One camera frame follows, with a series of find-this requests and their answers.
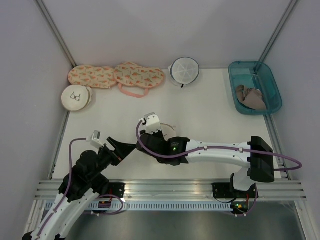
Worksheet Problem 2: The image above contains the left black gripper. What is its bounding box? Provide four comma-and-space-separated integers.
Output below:
88, 136, 135, 181

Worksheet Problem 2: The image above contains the beige round laundry bag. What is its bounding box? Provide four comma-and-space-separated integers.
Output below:
160, 123, 177, 141

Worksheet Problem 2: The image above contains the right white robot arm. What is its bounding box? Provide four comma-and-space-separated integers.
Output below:
136, 131, 275, 198

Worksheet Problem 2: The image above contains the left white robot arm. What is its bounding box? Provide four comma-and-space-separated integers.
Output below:
23, 137, 136, 240

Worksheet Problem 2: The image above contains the beige glasses-print laundry bag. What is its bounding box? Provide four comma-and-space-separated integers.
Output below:
61, 85, 93, 112

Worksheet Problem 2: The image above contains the floral bra bag left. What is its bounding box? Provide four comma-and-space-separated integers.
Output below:
67, 65, 118, 89

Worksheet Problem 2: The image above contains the white mesh laundry bag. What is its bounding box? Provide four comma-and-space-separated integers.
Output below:
168, 57, 200, 88

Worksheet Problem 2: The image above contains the beige bra in bin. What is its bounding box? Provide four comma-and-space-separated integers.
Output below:
235, 85, 267, 111

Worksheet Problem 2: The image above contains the teal plastic bin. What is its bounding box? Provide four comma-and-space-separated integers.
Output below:
228, 61, 283, 116

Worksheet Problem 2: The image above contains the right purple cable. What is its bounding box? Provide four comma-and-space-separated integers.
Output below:
135, 121, 303, 172

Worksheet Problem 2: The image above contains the purple cable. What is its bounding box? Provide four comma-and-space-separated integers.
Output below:
36, 137, 91, 240
135, 121, 303, 172

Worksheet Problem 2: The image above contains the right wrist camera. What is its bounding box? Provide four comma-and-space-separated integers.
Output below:
142, 112, 162, 135

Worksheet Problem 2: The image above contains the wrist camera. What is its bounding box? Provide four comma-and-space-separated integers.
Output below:
142, 112, 162, 135
86, 130, 104, 150

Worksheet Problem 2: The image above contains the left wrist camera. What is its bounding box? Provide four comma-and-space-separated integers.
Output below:
86, 130, 104, 150

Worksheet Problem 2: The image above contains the aluminium mounting rail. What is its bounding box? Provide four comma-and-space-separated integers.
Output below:
34, 178, 307, 201

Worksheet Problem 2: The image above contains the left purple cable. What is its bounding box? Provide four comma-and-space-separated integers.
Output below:
36, 137, 91, 240

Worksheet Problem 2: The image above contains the white slotted cable duct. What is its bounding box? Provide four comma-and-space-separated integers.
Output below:
87, 200, 232, 212

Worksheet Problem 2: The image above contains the floral bra bag pink handle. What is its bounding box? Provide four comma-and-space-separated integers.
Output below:
113, 62, 165, 98

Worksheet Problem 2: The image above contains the left frame post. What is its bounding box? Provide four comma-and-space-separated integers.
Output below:
34, 0, 77, 68

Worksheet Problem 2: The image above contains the frame post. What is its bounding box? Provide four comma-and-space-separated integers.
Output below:
34, 0, 77, 68
258, 0, 300, 62

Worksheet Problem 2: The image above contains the right frame post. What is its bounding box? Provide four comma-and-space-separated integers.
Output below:
258, 0, 300, 62

